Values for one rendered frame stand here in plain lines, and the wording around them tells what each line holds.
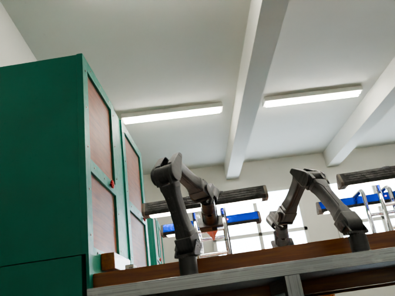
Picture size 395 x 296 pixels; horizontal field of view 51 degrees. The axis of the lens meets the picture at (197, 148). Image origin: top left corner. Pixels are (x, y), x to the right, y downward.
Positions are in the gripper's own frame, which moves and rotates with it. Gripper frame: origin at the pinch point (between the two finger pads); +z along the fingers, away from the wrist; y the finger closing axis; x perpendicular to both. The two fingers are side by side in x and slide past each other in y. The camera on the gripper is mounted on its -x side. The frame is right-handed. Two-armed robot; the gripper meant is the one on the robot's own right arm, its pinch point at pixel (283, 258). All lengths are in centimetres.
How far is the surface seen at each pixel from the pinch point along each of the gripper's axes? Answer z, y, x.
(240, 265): -26.1, 21.8, 27.5
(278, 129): 140, -81, -414
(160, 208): -26, 55, -18
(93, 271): -29, 80, 22
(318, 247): -27.6, -8.9, 25.7
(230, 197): -26.3, 20.5, -18.7
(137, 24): -76, 73, -230
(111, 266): -22, 75, 13
